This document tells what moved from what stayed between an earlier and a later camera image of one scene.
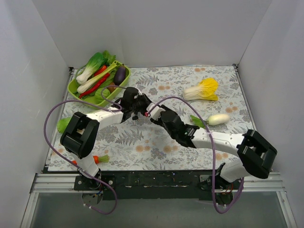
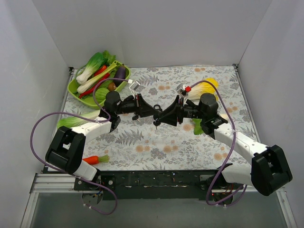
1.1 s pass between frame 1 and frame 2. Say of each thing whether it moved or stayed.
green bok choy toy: stayed
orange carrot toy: stayed
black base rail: stayed
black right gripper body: moved
